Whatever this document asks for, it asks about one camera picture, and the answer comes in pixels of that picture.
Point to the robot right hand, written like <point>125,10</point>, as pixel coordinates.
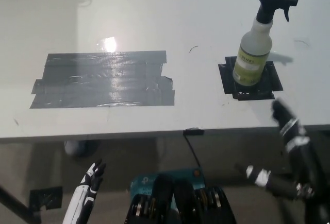
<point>299,144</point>

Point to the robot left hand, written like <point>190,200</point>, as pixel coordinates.
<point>81,195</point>

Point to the clear spray bottle black trigger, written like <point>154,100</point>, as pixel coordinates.
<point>254,51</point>

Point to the black ribbed robot body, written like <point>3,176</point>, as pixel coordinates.
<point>183,203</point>

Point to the black floor tape patch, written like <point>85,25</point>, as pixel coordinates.
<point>46,197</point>

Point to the black metal table leg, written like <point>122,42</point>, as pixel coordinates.
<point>15,203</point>

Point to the teal router box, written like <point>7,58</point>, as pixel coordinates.
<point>147,181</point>

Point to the small black tape square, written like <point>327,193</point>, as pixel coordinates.
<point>273,79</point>

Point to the thin dark curved strand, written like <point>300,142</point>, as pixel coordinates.
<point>302,41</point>
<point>192,48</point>

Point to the black clip on table edge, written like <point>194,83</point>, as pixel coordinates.
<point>193,132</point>

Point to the large grey duct tape patch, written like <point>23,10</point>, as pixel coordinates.
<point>103,79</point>

